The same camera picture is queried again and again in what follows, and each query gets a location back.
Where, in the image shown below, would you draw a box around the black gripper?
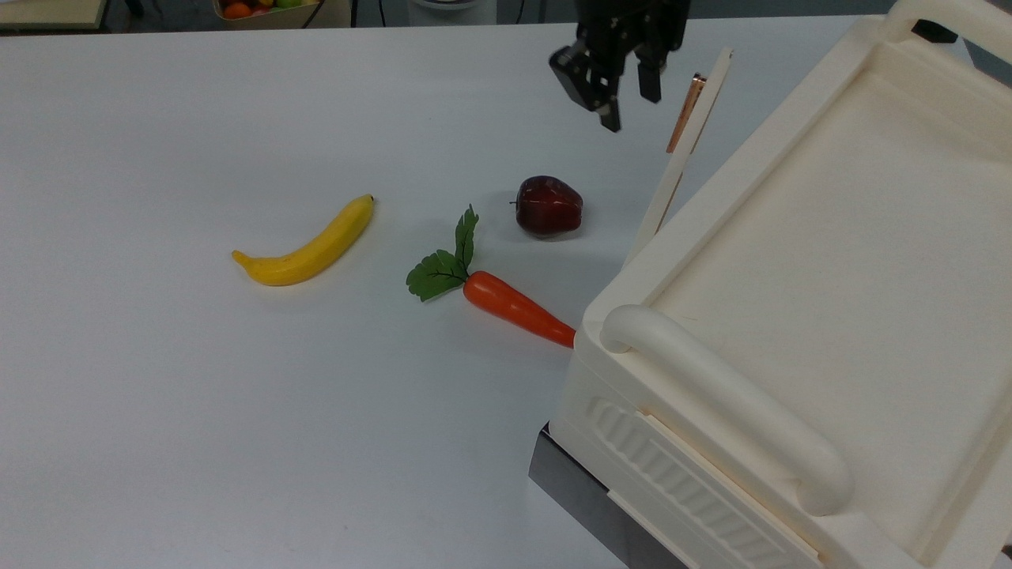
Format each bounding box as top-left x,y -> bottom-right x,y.
549,0 -> 690,133

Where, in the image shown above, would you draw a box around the copper door handle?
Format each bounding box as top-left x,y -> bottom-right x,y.
666,73 -> 707,153

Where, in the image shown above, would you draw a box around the cream cabinet door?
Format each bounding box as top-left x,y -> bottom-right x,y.
623,47 -> 734,266

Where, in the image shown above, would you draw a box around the cream plastic toy cabinet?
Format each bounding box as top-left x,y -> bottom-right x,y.
549,0 -> 1012,569

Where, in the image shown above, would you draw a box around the dark red toy apple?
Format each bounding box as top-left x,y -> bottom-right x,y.
510,175 -> 584,238

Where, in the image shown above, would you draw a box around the white round container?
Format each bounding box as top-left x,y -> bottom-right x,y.
407,0 -> 497,25

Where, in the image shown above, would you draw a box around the orange toy carrot green leaves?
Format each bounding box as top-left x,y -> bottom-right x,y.
406,205 -> 577,349

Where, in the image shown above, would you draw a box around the yellow toy banana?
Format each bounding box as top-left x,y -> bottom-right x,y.
231,194 -> 376,287

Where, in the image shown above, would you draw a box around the fruit basket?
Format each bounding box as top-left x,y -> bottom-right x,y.
212,0 -> 325,26

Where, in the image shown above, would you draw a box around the beige wooden board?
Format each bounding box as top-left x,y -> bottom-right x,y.
0,0 -> 109,31

